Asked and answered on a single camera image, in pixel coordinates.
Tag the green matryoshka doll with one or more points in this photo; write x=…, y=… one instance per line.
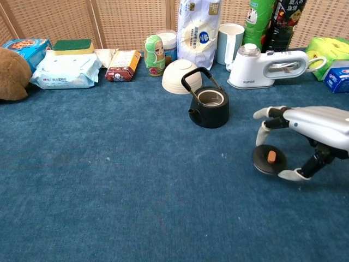
x=154, y=54

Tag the green tissue pack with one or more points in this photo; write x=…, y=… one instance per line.
x=327, y=46

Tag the green yellow sponge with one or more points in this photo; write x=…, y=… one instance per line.
x=72, y=45

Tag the cream ceramic bowl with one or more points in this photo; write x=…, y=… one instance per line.
x=171, y=79

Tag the white paper package bag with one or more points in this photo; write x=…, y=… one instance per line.
x=199, y=35

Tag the white plastic packet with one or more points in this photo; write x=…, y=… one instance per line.
x=105, y=56

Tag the blue cookie box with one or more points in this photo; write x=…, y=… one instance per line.
x=32, y=52

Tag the brown plush toy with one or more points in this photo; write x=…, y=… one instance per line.
x=13, y=73

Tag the blue toothpaste box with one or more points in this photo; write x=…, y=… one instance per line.
x=338, y=80

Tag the pale blue white mug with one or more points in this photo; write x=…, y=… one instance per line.
x=229, y=41

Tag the black lid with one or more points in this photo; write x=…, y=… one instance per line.
x=261, y=161

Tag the white handheld garment steamer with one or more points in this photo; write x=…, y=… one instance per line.
x=251, y=71

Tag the orange brown snack box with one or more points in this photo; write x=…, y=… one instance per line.
x=122, y=65

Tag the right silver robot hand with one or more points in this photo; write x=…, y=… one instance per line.
x=321, y=122

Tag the woven rattan folding screen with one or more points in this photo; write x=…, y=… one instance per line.
x=122, y=21

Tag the blue carpet table covering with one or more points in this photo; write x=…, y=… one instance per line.
x=109, y=163

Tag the black coffee bottle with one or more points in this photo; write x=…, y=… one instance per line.
x=283, y=27

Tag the white blue wet wipes pack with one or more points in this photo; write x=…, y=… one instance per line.
x=65, y=71

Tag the clear cotton swab jar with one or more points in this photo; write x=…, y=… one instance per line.
x=170, y=41

